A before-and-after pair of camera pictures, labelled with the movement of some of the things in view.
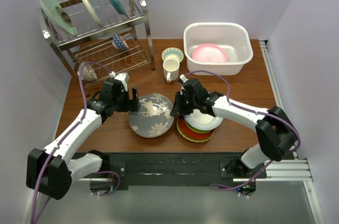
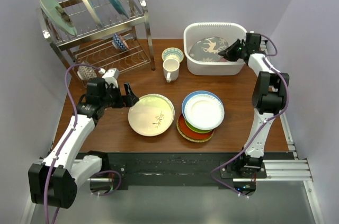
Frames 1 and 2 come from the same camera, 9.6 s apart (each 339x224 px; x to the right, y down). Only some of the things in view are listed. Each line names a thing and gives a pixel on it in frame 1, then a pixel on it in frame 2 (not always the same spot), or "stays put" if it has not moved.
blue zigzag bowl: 118,42 stays put
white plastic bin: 222,48 stays put
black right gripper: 178,109 to 228,54
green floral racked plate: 52,8 stays put
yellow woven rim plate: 197,141 stays put
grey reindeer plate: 153,119 to 206,49
